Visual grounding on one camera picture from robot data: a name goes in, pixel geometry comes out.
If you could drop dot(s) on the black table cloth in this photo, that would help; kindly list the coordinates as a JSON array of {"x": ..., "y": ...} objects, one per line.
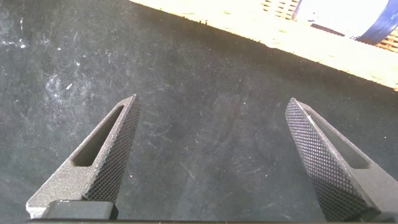
[{"x": 202, "y": 124}]

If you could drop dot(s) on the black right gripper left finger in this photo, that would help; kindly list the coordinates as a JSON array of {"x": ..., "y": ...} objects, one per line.
[{"x": 102, "y": 168}]

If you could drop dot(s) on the small blue black-capped jar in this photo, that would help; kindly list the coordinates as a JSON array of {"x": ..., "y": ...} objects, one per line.
[{"x": 342, "y": 14}]

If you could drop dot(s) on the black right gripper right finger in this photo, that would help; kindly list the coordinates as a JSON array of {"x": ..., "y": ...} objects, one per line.
[{"x": 329, "y": 165}]

